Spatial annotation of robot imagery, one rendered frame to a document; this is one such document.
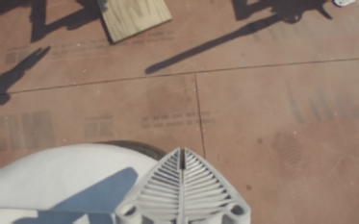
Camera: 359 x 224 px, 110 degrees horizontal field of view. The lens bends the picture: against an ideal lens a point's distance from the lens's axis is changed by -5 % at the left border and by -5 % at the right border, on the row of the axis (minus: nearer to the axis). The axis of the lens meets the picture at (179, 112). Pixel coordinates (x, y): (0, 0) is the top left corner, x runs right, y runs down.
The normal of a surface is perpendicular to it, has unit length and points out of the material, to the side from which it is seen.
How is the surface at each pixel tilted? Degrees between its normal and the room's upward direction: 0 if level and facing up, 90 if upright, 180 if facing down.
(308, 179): 0
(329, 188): 0
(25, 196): 1
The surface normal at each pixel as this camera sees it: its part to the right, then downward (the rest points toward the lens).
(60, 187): -0.04, -0.39
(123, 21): -0.03, -0.14
